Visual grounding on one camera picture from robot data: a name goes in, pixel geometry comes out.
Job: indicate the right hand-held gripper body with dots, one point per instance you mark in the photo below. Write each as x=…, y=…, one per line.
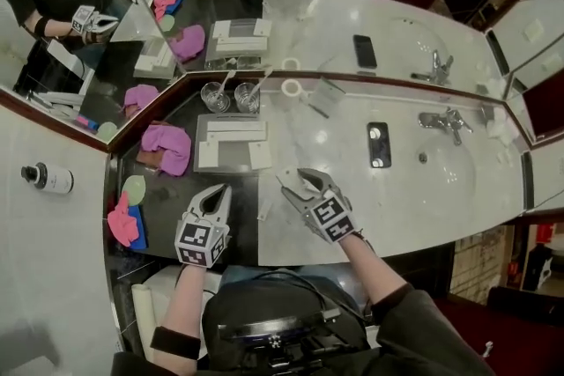
x=330, y=216

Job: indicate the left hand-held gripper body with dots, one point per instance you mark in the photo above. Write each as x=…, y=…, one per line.
x=194, y=235

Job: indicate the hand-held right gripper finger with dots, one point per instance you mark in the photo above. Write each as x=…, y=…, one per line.
x=326, y=185
x=299, y=204

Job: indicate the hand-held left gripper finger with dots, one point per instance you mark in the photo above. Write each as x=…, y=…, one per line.
x=224, y=213
x=194, y=204

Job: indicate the person's left forearm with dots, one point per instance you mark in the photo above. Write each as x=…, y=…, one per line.
x=183, y=304

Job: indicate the black forearm band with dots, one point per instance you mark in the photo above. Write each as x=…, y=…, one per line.
x=176, y=343

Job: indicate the person's right forearm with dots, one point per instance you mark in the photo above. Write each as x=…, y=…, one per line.
x=372, y=268

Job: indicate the blue cloth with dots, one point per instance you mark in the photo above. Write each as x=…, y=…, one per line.
x=140, y=231

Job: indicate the person's blue jeans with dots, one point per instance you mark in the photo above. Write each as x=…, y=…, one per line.
x=238, y=273

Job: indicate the clear plastic tray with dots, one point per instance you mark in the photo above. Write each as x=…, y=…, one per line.
x=233, y=156

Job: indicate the pale green round pad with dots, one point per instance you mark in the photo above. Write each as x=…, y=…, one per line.
x=134, y=189

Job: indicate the purple cloth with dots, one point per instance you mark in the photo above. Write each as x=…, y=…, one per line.
x=167, y=147

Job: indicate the brown cloth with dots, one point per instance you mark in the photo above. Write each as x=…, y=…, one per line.
x=147, y=157

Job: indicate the black smartphone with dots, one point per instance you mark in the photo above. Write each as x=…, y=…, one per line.
x=379, y=145

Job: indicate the cream paper roll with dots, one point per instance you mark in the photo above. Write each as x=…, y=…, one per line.
x=143, y=317

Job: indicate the person's dark shirt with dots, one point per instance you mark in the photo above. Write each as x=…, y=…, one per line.
x=264, y=304

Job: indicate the chrome sink drain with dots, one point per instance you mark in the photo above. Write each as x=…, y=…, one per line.
x=423, y=156

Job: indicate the white toilet paper roll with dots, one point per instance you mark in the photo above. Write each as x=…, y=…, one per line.
x=291, y=89

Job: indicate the glass tumbler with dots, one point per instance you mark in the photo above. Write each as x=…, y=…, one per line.
x=215, y=99
x=247, y=99

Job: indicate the white sink basin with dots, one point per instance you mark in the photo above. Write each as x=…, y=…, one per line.
x=449, y=180

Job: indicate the chrome faucet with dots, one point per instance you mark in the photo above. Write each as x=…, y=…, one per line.
x=445, y=121

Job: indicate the white pump bottle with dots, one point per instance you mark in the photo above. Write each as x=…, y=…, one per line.
x=53, y=178

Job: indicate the small chrome holder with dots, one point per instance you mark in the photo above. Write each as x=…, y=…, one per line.
x=487, y=112

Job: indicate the small white soap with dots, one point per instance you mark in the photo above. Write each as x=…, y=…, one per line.
x=504, y=156

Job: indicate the white folded towel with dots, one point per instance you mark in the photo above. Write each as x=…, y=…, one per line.
x=502, y=127

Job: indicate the chrome door knob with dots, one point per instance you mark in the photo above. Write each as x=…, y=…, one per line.
x=488, y=348

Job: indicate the dark red wooden door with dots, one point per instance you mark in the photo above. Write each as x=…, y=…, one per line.
x=506, y=330

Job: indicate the angled mirror panel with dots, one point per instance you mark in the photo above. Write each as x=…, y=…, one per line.
x=44, y=57
x=542, y=57

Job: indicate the black chest camera mount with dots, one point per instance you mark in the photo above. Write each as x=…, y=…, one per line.
x=282, y=343

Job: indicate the large wall mirror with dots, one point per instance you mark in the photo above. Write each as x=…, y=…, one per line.
x=352, y=26

